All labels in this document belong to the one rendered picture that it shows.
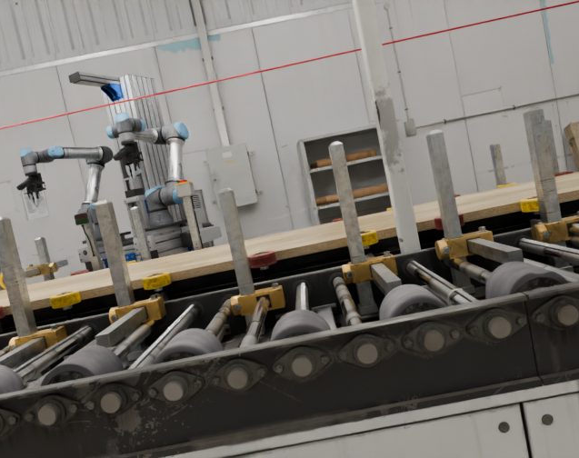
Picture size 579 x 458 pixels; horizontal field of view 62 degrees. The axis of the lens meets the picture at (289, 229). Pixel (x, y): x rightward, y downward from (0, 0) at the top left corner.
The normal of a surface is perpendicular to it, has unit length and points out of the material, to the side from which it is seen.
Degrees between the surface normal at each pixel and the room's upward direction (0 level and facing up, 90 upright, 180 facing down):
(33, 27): 90
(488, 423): 90
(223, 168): 90
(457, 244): 90
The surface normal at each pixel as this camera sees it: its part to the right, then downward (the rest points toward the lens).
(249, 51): 0.05, 0.06
